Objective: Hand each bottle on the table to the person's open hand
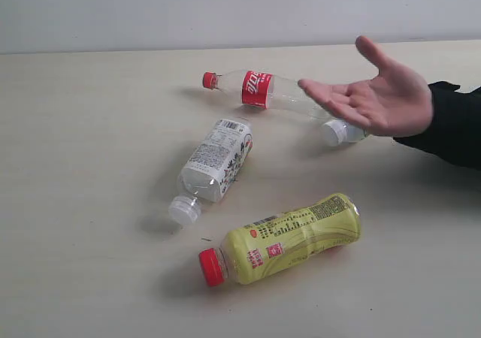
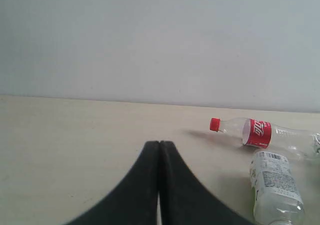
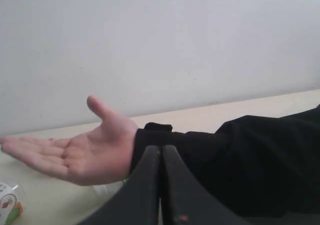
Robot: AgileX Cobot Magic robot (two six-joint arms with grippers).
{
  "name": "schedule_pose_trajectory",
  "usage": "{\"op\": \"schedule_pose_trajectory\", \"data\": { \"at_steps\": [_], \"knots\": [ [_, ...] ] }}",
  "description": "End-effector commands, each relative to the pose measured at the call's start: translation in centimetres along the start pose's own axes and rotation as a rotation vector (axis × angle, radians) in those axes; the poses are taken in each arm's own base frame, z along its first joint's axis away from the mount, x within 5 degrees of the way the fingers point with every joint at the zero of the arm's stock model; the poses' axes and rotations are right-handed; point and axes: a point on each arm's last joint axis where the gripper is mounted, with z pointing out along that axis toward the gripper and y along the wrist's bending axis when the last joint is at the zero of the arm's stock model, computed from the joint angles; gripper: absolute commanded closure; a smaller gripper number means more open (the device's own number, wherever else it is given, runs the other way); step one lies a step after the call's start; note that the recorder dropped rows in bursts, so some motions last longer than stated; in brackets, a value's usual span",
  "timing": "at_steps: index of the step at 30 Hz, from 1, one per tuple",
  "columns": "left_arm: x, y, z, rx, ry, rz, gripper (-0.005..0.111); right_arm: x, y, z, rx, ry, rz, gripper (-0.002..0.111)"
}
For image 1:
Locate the clear cola bottle red label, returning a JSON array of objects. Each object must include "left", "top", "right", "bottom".
[{"left": 202, "top": 70, "right": 331, "bottom": 122}]

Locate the clear bottle white printed label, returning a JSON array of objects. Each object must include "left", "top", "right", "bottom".
[{"left": 168, "top": 117, "right": 253, "bottom": 226}]

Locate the person's open bare hand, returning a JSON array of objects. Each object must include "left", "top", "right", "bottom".
[{"left": 298, "top": 36, "right": 434, "bottom": 137}]

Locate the clear bottle green white label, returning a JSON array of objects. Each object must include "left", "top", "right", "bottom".
[{"left": 321, "top": 119, "right": 369, "bottom": 146}]

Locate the yellow label bottle red cap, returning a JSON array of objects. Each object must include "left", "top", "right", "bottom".
[{"left": 198, "top": 193, "right": 361, "bottom": 287}]

